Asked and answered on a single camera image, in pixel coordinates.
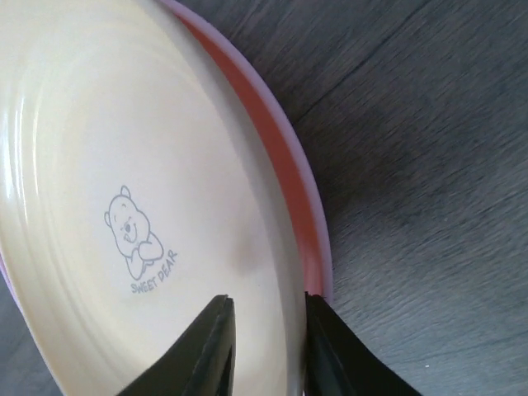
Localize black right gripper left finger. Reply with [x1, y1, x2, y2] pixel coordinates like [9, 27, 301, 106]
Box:
[120, 295, 235, 396]

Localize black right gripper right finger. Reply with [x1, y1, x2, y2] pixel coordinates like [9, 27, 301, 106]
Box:
[304, 294, 419, 396]

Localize beige bear plate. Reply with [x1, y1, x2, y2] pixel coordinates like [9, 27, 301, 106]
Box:
[0, 0, 309, 396]

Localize pink bear plate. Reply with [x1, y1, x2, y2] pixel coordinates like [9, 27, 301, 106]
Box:
[0, 0, 333, 396]

